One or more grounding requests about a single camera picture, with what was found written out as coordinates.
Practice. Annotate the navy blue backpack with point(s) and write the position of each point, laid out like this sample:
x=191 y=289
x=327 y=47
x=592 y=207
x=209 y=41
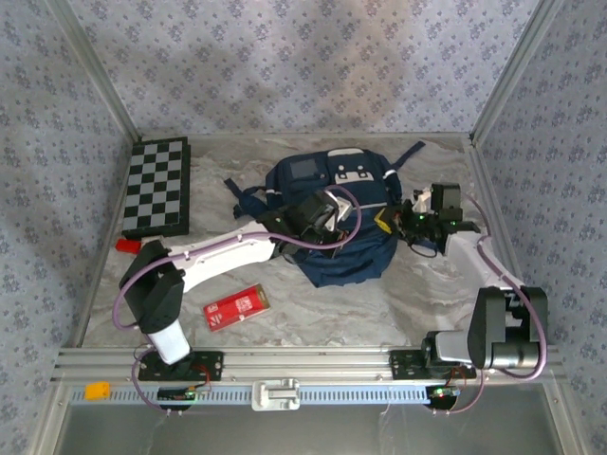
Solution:
x=360 y=256

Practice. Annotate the red rectangular pencil case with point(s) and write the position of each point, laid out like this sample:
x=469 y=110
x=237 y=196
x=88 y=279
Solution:
x=237 y=308

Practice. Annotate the small red block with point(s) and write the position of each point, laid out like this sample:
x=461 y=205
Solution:
x=127 y=244

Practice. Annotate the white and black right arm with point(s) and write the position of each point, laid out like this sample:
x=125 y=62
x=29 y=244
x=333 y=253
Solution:
x=474 y=260

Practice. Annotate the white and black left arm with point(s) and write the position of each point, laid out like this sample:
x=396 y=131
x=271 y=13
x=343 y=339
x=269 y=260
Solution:
x=223 y=251

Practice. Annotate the black and grey chessboard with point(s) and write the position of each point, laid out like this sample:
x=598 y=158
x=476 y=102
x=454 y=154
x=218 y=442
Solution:
x=154 y=185

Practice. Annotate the right circuit board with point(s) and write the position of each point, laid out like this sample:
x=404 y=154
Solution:
x=442 y=392

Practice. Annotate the circuit board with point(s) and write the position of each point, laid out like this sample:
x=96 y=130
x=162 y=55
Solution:
x=178 y=394
x=442 y=392

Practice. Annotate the grey metal front panel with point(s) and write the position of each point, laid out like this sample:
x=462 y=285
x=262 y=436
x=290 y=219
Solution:
x=303 y=431

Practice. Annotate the left circuit board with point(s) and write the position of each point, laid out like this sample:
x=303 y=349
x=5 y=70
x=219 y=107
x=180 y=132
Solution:
x=178 y=394

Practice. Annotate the yellow connector block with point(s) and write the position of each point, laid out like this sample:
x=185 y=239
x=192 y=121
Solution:
x=97 y=391

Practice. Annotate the aluminium side rail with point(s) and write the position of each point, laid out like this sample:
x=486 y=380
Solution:
x=482 y=166
x=113 y=199

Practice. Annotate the aluminium front frame rail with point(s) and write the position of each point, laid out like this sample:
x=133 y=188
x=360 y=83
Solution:
x=308 y=365

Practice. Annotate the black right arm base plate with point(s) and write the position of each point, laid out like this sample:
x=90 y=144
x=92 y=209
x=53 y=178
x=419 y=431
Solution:
x=403 y=364

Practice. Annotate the aluminium rear rail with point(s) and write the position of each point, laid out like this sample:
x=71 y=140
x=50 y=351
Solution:
x=213 y=134

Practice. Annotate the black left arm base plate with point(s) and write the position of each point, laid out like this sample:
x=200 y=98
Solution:
x=208 y=365

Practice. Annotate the aluminium corner post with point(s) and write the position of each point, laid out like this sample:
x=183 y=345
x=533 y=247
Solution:
x=513 y=71
x=98 y=71

